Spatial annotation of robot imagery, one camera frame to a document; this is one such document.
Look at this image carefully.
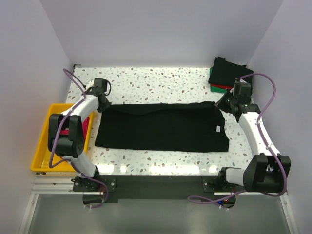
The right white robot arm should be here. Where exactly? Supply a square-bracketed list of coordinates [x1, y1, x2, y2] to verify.
[216, 81, 291, 196]

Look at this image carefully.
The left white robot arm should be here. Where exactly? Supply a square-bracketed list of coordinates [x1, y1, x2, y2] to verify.
[47, 78, 112, 191]

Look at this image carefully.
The red pink t shirt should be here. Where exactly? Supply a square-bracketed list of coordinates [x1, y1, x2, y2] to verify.
[60, 117, 90, 138]

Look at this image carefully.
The yellow plastic bin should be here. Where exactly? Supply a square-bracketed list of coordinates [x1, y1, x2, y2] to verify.
[31, 103, 95, 173]

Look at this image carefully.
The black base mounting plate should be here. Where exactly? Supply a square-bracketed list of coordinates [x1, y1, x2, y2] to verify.
[71, 175, 238, 204]

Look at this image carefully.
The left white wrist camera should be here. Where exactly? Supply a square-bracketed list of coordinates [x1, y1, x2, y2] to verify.
[85, 79, 94, 90]

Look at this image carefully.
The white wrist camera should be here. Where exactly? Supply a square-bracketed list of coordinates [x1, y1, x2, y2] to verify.
[230, 85, 237, 95]
[85, 79, 94, 90]

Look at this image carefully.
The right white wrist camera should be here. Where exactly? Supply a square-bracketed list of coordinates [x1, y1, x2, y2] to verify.
[230, 85, 237, 95]

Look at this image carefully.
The aluminium frame rail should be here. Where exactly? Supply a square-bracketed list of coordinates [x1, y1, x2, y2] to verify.
[31, 175, 75, 195]

